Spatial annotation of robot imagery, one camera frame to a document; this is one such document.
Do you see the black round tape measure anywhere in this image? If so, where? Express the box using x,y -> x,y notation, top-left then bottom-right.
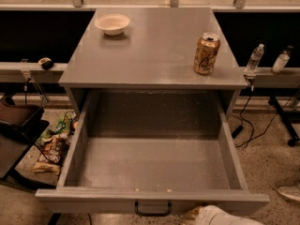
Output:
38,57 -> 54,70

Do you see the black top drawer handle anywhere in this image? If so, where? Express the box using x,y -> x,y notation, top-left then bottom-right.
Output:
134,202 -> 172,217

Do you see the black bin on stand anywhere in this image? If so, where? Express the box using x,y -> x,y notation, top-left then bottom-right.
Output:
0,96 -> 49,180

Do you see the grey top drawer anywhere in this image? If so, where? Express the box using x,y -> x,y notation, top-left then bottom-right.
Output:
36,90 -> 269,216

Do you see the clear plastic water bottle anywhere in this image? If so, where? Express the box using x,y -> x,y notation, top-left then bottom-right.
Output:
246,44 -> 264,73

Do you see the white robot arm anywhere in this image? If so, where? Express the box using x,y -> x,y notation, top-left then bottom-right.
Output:
180,205 -> 263,225

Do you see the gold soda can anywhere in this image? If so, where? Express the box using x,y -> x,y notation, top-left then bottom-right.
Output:
194,32 -> 220,75

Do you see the brown snack chip bag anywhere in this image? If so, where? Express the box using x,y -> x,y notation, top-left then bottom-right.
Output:
33,135 -> 68,175

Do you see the black power cable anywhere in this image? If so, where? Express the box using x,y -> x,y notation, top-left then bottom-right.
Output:
231,78 -> 300,149

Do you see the white paper bowl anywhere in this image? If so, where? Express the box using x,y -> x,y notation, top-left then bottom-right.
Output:
95,14 -> 130,36

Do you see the green snack bag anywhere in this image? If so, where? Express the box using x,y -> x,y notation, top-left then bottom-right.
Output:
37,111 -> 75,146

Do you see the grey drawer cabinet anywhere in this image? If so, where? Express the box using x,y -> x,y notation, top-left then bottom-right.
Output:
59,7 -> 247,110

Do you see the white sneaker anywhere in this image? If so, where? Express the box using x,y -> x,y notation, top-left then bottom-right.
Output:
277,181 -> 300,202

